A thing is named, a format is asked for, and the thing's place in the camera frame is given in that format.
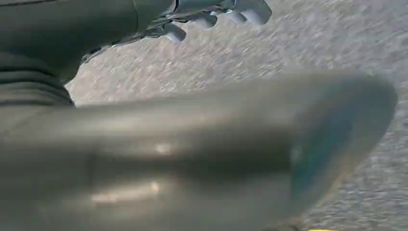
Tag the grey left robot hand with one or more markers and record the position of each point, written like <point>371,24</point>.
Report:
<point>191,153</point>

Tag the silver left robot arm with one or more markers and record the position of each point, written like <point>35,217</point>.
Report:
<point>28,86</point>

